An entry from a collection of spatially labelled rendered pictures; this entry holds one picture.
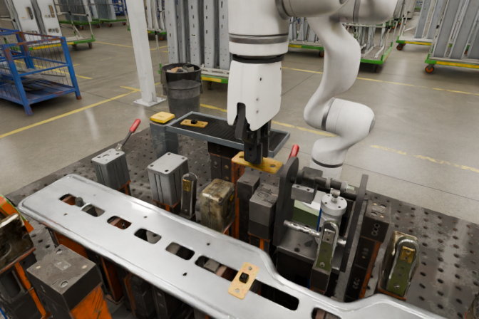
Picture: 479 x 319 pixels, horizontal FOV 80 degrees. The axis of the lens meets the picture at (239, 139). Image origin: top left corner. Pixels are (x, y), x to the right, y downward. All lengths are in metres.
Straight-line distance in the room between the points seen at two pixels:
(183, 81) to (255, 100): 3.04
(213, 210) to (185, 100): 2.82
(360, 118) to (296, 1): 0.67
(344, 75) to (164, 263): 0.68
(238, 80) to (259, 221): 0.46
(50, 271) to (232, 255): 0.38
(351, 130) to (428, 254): 0.56
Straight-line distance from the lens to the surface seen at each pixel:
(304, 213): 1.19
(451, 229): 1.47
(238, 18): 0.39
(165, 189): 0.85
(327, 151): 1.06
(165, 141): 1.03
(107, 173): 1.03
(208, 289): 0.67
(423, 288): 1.21
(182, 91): 3.48
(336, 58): 0.87
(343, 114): 0.99
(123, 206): 0.91
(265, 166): 0.48
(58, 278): 0.75
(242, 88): 0.40
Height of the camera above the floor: 1.55
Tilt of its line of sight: 28 degrees down
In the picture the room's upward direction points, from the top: straight up
